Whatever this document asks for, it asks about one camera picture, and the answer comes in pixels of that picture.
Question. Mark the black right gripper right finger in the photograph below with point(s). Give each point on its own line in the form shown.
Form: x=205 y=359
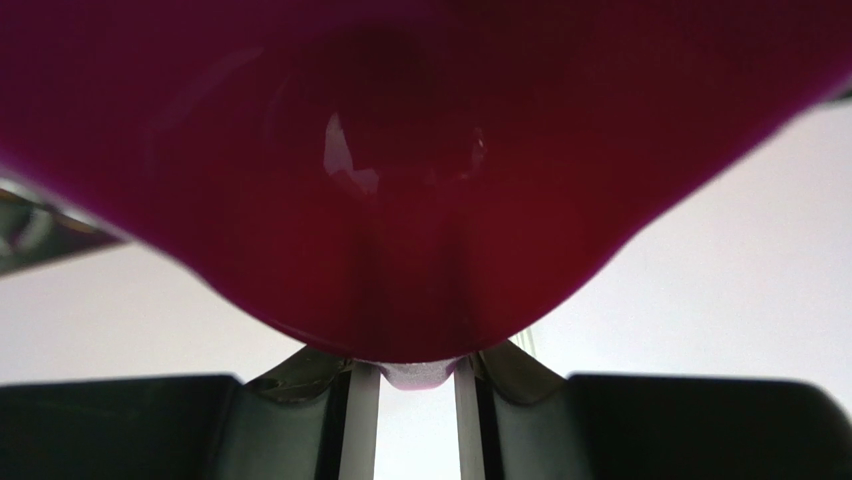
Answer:
x=517 y=419

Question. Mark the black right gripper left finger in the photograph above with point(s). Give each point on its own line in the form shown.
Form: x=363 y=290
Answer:
x=314 y=416

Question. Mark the purple plastic scoop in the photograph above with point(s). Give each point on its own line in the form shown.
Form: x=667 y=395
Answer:
x=399 y=181

